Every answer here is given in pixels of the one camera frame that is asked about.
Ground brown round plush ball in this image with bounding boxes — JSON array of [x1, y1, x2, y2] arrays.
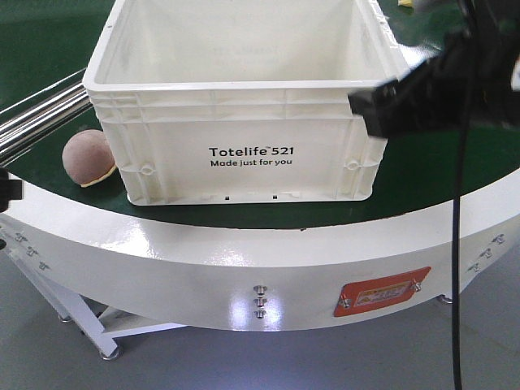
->
[[62, 129, 116, 188]]

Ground yellow object at belt edge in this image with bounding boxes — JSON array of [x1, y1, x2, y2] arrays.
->
[[397, 0, 414, 8]]

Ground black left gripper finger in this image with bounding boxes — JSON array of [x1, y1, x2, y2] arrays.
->
[[0, 168, 23, 213]]

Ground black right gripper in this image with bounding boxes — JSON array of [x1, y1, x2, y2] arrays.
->
[[348, 1, 519, 137]]

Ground orange warning label plate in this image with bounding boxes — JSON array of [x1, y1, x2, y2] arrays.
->
[[333, 266, 431, 318]]

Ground green conveyor belt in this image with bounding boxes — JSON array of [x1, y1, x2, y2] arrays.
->
[[1, 1, 519, 229]]

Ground chrome conveyor roller bars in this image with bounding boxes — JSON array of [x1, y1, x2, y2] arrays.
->
[[1, 68, 92, 166]]

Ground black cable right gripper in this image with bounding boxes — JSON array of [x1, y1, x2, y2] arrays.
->
[[451, 0, 479, 390]]

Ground white curved conveyor frame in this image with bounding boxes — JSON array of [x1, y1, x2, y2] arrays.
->
[[0, 164, 520, 361]]

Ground white plastic Totelife crate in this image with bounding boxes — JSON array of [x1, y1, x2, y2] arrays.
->
[[83, 1, 409, 206]]

